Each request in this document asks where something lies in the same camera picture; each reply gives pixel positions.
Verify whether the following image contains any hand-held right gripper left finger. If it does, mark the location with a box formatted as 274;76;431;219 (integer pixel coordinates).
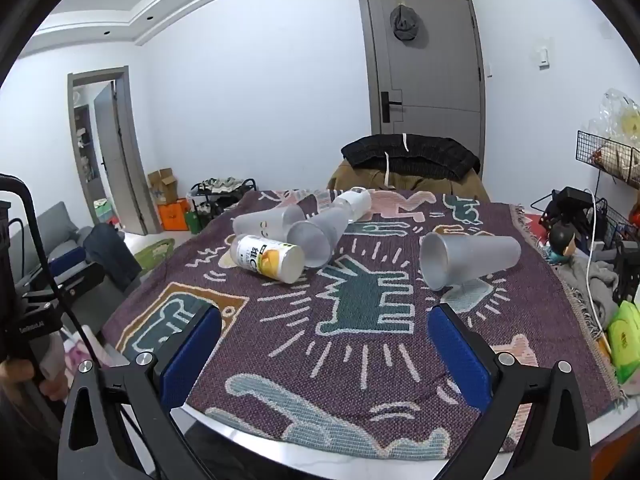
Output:
57;302;223;480

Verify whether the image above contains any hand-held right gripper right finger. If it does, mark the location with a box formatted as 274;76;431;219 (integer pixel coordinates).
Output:
427;302;593;480

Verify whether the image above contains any white plastic bottle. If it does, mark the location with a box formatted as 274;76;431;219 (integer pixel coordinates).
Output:
332;186;373;224

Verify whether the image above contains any black door handle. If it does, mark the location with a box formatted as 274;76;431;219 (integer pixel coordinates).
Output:
381;91;404;123

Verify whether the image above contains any grey sofa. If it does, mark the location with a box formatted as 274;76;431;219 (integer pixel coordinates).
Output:
14;201;107;307

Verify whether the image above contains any grey cloth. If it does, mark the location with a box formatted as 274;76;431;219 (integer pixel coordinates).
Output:
556;254;622;332

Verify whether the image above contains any grey open door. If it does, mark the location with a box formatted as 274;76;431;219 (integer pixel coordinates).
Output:
93;80;149;237

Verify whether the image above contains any frosted plastic cup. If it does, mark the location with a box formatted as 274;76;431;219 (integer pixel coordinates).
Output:
232;204;301;242
286;208;351;268
419;232;522;292
297;189;346;218

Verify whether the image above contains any black shoe rack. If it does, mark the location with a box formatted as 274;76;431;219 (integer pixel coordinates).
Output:
188;176;259;232

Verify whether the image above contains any purple printed blanket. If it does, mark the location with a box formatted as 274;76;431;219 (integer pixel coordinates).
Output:
100;189;628;461

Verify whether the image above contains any cardboard box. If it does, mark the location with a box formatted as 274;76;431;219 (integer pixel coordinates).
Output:
147;167;179;206

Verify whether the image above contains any black wire wall rack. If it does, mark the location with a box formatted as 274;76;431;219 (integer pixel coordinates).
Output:
575;130;640;187

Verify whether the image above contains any green floor rug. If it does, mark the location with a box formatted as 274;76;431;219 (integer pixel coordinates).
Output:
133;237;176;277

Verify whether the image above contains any dark-haired doll figurine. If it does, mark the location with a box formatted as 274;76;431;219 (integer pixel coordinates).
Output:
544;222;577;264

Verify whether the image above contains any clear plastic bag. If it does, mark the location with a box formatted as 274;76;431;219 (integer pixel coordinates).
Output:
587;87;640;171

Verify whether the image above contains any black wire basket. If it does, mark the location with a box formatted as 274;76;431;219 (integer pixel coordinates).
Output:
530;186;640;263

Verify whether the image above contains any yellow label drink cup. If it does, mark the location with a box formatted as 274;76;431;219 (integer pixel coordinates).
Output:
230;233;306;283

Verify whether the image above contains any white cable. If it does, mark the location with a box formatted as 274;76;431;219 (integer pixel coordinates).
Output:
586;188;610;338

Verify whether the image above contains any grey closed door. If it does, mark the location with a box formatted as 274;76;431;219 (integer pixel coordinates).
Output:
356;0;487;161

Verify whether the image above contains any person's left hand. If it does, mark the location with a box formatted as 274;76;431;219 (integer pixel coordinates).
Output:
0;360;67;402

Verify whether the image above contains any dark clothing pile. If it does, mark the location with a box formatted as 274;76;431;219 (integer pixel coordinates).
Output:
82;222;144;292

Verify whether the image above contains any grey hat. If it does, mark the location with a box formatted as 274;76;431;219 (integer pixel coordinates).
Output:
390;4;419;42

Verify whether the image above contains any green packet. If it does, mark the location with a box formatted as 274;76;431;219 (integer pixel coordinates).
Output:
606;300;640;386

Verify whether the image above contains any orange box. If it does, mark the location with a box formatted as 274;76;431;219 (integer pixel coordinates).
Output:
157;199;192;234

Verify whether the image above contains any black drawstring garment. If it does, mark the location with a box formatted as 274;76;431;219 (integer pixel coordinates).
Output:
341;132;482;181

